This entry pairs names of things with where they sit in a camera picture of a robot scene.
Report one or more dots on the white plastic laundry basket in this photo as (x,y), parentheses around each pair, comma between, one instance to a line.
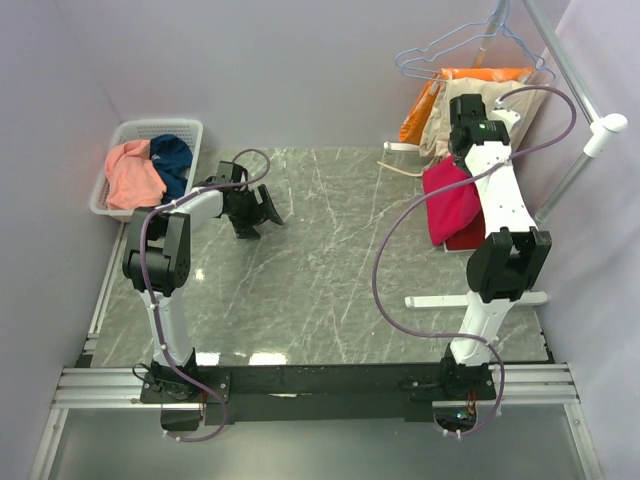
(189,130)

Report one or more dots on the blue wire hanger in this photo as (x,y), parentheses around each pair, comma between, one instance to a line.
(489,43)

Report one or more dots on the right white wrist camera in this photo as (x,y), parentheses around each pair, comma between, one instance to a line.
(509,117)

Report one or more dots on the pink red t shirt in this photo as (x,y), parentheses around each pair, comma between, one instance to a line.
(451,211)

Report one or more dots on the orange hanging garment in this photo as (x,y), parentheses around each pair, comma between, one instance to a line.
(411,130)

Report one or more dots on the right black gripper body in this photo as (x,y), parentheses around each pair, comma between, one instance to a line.
(457,158)

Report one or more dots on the beige hanging garment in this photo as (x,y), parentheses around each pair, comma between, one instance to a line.
(435,135)

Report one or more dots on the aluminium rail frame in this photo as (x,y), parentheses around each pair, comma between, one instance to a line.
(111,388)

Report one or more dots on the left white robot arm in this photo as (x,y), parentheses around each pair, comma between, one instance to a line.
(157,262)

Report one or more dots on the folded dark red t shirt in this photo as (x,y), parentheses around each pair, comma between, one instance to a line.
(469,238)

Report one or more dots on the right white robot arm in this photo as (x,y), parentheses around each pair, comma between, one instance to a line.
(508,262)

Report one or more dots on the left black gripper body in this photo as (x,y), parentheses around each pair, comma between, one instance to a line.
(248,213)

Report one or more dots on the black base beam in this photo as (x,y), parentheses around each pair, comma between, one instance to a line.
(321,392)

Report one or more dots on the dark blue t shirt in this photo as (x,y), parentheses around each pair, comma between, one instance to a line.
(171,158)

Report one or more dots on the salmon pink t shirt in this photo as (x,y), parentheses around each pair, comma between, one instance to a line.
(132,178)

